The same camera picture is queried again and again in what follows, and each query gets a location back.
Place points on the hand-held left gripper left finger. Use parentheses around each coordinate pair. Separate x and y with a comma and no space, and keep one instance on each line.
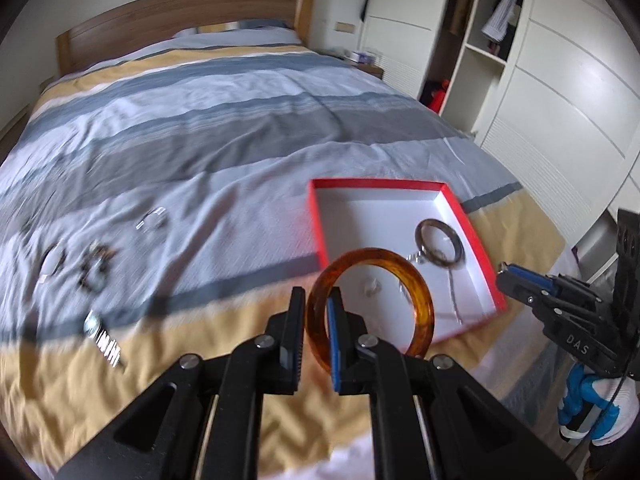
(300,330)

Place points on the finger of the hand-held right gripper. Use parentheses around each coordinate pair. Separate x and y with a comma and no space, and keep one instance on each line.
(530,276)
(517,291)

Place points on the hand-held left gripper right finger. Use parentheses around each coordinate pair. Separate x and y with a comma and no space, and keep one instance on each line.
(332,345)

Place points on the dark brown bangle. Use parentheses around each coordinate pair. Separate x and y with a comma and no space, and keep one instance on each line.
(442,261)

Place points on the amber resin bangle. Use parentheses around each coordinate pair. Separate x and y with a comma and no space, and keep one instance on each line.
(425,310)

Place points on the red cardboard box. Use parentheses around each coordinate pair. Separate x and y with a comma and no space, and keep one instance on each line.
(380,220)

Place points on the person's right hand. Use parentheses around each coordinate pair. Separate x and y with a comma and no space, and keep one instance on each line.
(615,405)

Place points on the white wardrobe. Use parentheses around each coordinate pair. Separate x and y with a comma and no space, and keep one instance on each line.
(550,110)

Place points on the silver wristwatch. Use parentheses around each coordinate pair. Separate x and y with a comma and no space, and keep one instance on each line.
(105,342)

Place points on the red bag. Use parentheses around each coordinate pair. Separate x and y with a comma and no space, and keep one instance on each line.
(439,97)

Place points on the striped duvet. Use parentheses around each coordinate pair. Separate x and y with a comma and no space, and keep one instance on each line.
(200,125)

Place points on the wooden nightstand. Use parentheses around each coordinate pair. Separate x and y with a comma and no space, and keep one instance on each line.
(376,71)

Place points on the thin silver bangle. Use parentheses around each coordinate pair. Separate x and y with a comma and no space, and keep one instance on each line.
(46,272)

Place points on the striped hanging shirt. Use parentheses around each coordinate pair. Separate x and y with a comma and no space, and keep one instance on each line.
(502,15)

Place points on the purple box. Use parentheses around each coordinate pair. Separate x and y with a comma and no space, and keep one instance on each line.
(361,57)

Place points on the blue pillow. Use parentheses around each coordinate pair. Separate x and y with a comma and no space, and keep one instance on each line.
(240,35)

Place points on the wooden headboard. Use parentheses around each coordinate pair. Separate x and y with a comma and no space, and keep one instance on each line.
(175,15)

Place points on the beige wall switch plate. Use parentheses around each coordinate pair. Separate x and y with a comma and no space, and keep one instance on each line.
(343,27)

